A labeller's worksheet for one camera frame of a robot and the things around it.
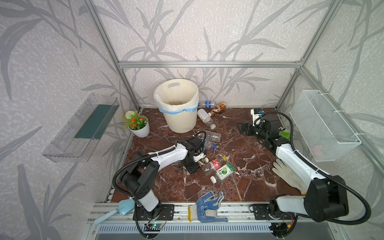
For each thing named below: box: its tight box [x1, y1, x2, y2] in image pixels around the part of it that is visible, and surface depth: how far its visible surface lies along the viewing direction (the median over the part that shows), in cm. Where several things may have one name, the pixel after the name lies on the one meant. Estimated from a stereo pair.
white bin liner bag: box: [153, 79, 200, 114], surface depth 98 cm
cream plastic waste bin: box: [154, 79, 200, 133], surface depth 98 cm
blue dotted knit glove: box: [188, 191, 228, 223], surface depth 75 cm
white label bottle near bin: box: [197, 108, 216, 130], surface depth 110 cm
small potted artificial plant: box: [125, 110, 150, 138], surface depth 96 cm
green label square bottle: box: [210, 162, 237, 184], surface depth 86 cm
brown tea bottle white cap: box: [198, 157, 210, 168], surface depth 90 cm
